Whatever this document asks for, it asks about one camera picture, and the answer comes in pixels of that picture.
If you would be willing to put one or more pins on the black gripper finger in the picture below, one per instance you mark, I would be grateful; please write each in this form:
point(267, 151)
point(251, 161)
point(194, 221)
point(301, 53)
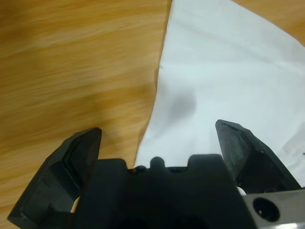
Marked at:
point(59, 176)
point(252, 162)

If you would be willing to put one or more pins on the white t-shirt with black logo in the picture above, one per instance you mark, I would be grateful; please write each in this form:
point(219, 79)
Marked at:
point(226, 71)

